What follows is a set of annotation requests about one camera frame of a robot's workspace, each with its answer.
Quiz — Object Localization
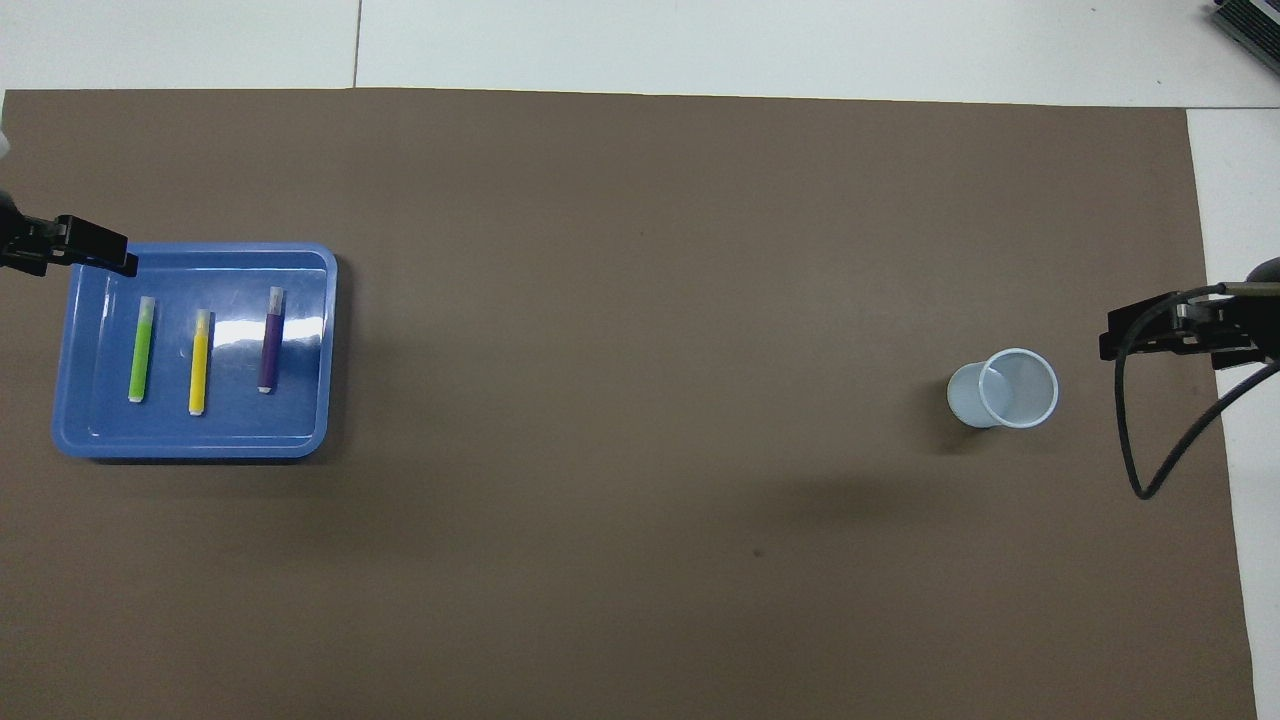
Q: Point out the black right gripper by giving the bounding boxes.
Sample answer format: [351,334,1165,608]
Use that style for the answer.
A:
[1100,255,1280,371]

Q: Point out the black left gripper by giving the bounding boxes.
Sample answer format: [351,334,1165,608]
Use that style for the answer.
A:
[0,192,139,278]

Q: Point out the green pen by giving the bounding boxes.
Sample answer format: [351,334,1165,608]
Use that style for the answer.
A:
[128,296,158,404]

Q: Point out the yellow pen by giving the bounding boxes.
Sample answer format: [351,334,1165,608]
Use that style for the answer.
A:
[189,309,213,417]

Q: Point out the purple pen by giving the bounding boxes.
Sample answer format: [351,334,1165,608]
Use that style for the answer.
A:
[257,287,286,395]

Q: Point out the blue plastic tray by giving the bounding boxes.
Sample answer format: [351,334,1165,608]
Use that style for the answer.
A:
[52,242,339,461]

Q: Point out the light blue mesh cup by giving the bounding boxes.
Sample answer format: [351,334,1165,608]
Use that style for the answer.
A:
[946,347,1059,430]

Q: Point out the dark grey device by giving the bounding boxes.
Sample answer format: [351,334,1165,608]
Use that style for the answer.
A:
[1208,0,1280,76]

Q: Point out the brown table mat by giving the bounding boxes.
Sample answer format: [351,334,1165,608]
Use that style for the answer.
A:
[0,88,1259,720]

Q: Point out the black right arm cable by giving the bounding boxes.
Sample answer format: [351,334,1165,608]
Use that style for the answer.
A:
[1114,283,1280,501]

